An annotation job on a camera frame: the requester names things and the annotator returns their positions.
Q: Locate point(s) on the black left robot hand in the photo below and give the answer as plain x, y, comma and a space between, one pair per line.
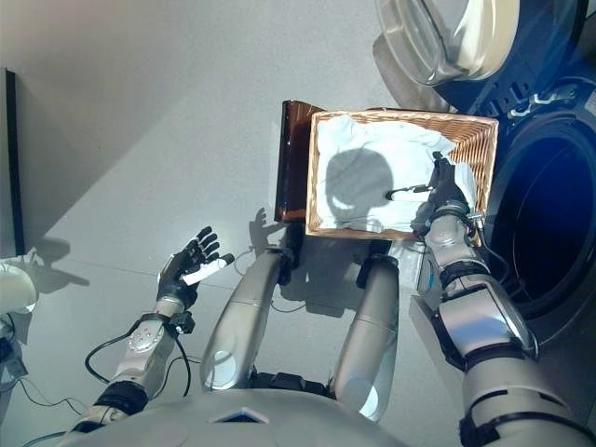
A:
179, 279

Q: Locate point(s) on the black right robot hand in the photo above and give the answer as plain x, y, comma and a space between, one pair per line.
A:
444, 184

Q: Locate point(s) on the woven wicker laundry basket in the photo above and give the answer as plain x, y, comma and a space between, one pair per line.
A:
475, 139

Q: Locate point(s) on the white basket liner cloth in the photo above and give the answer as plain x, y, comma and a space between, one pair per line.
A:
400, 144

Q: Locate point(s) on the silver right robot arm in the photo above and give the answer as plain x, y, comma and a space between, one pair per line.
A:
484, 335

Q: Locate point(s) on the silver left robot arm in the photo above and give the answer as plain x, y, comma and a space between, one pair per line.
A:
144, 354

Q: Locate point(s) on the grey front-load washing machine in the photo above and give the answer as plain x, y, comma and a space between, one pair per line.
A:
549, 209

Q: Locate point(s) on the round glass washer door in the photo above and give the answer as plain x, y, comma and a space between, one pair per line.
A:
447, 42

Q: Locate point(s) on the grey robot torso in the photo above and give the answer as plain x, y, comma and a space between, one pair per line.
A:
233, 419

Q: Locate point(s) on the brown glossy stool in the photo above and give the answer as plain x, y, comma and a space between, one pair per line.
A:
291, 163

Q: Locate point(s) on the white cylindrical object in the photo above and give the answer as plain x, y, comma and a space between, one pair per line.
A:
16, 286

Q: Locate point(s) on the silver right robot leg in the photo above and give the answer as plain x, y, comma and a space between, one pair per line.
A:
368, 335

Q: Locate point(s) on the grey board with dark edge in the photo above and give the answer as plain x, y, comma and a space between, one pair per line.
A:
11, 163

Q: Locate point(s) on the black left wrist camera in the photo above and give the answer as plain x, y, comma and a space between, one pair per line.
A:
182, 322

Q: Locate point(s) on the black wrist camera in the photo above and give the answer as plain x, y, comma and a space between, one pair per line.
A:
475, 219
182, 322

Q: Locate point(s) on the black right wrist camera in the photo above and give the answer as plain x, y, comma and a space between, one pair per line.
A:
475, 219

